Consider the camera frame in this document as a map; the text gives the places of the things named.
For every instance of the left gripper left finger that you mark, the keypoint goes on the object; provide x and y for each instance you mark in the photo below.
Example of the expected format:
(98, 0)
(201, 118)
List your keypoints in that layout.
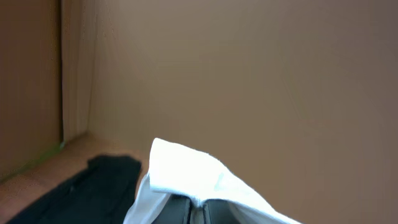
(177, 210)

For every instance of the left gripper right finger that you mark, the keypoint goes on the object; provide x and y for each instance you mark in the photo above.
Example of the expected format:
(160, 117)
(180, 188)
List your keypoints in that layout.
(218, 212)

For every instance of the white t-shirt with black print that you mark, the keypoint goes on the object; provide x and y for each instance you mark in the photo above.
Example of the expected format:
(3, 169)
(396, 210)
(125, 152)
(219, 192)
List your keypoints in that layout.
(175, 169)

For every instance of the black garment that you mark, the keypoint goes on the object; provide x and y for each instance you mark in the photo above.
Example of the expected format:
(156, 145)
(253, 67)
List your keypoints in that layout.
(101, 193)

